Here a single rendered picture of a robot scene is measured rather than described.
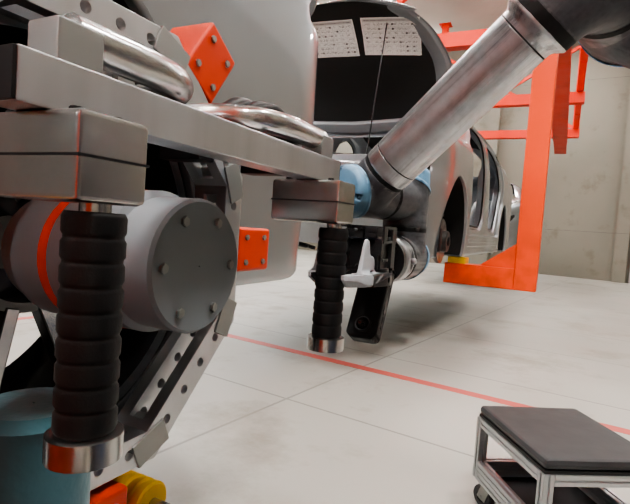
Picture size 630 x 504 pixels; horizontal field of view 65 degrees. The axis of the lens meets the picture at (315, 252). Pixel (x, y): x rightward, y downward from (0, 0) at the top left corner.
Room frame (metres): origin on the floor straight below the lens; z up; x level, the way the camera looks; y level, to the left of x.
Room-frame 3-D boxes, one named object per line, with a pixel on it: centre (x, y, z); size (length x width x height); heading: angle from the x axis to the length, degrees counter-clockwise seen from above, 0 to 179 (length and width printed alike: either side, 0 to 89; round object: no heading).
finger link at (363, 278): (0.62, -0.06, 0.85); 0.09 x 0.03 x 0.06; 162
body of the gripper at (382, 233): (0.72, -0.08, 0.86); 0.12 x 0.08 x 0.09; 154
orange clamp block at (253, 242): (0.83, 0.13, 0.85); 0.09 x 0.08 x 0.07; 154
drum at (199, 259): (0.52, 0.20, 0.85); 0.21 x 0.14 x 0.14; 64
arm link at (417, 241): (0.87, -0.15, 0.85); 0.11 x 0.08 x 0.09; 154
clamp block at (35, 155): (0.31, 0.16, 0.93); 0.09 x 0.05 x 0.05; 64
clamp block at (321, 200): (0.61, 0.01, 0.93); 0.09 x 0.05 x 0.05; 64
